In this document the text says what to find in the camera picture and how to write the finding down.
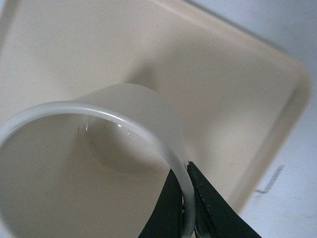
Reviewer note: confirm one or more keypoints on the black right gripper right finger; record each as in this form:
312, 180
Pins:
214, 216

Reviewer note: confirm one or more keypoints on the cream mug with black handle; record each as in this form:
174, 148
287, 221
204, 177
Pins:
93, 167

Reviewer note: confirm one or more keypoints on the beige rectangular plastic tray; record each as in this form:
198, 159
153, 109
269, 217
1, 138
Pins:
238, 97

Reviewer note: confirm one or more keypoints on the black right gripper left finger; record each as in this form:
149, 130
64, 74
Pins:
166, 218

